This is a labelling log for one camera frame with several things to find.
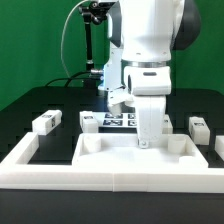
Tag black cables on table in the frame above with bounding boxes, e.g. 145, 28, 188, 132
45, 70, 101, 88

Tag white block far right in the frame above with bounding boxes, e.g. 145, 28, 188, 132
215, 135, 224, 155

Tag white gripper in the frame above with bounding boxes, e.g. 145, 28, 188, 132
124, 66, 171, 148

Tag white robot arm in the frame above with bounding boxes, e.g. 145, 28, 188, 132
97, 0, 201, 148

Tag white desk tabletop panel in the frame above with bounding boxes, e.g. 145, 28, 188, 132
72, 133, 208, 168

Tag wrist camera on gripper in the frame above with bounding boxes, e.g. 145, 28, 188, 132
107, 87, 134, 116

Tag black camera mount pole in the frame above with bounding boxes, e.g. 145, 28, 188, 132
78, 2, 108, 88

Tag AprilTag marker sheet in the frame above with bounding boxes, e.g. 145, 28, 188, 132
94, 112, 137, 128

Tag white U-shaped obstacle fence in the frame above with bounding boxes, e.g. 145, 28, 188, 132
0, 132, 224, 193

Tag white cable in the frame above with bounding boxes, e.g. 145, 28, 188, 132
60, 0, 88, 78

